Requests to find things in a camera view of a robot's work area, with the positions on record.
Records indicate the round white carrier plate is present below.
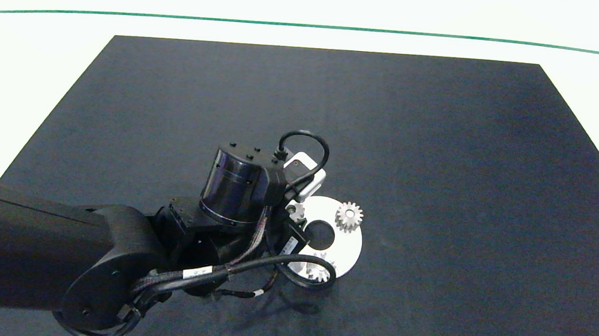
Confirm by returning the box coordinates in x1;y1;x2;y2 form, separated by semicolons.
279;193;367;282

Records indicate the dark mat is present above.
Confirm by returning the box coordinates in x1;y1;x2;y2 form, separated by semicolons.
0;22;599;336

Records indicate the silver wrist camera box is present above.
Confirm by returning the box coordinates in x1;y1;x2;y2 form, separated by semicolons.
280;150;328;205

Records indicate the thick black cable loop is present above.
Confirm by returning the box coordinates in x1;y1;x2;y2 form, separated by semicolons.
132;241;338;315

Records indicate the short black camera cable loop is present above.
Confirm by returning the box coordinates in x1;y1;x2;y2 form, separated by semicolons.
274;128;331;193

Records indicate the thin black tagged cable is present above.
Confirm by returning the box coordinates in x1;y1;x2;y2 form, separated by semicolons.
212;262;280;302

